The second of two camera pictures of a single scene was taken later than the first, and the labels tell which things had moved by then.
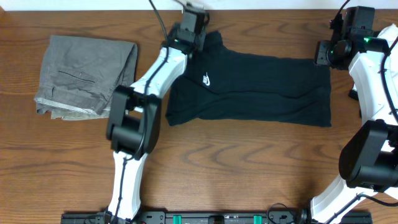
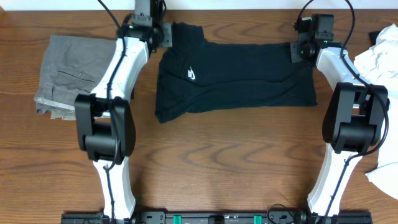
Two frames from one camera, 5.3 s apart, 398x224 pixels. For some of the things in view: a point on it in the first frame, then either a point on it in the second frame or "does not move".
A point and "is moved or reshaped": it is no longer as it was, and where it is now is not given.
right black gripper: [321, 56] → [293, 52]
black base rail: [214, 218] does not move
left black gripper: [201, 37] → [167, 30]
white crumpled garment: [375, 77] does not move
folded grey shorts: [79, 76] does not move
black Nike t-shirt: [219, 85] is moved or reshaped
